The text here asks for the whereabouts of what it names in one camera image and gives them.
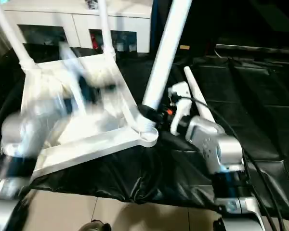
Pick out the white plastic table leg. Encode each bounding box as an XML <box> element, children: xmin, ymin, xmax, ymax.
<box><xmin>184</xmin><ymin>66</ymin><xmax>217</xmax><ymax>124</ymax></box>
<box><xmin>0</xmin><ymin>0</ymin><xmax>38</xmax><ymax>71</ymax></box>
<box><xmin>137</xmin><ymin>0</ymin><xmax>194</xmax><ymax>134</ymax></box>
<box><xmin>97</xmin><ymin>0</ymin><xmax>118</xmax><ymax>59</ymax></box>

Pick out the white sideboard cabinet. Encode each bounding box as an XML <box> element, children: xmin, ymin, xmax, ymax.
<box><xmin>0</xmin><ymin>0</ymin><xmax>153</xmax><ymax>53</ymax></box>

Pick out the grey crumpled object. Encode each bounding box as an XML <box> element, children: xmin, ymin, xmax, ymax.
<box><xmin>85</xmin><ymin>0</ymin><xmax>100</xmax><ymax>10</ymax></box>

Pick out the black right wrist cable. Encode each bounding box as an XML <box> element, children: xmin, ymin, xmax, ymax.
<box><xmin>175</xmin><ymin>93</ymin><xmax>282</xmax><ymax>224</ymax></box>

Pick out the black plastic mat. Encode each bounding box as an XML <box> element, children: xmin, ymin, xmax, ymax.
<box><xmin>0</xmin><ymin>45</ymin><xmax>289</xmax><ymax>213</ymax></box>

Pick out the red bottle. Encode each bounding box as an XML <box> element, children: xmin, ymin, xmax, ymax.
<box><xmin>90</xmin><ymin>31</ymin><xmax>100</xmax><ymax>51</ymax></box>

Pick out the black low shelf board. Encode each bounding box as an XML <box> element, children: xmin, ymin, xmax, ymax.
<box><xmin>215</xmin><ymin>43</ymin><xmax>289</xmax><ymax>55</ymax></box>

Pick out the white plastic table top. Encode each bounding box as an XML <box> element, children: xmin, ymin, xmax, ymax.
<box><xmin>19</xmin><ymin>52</ymin><xmax>160</xmax><ymax>182</ymax></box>

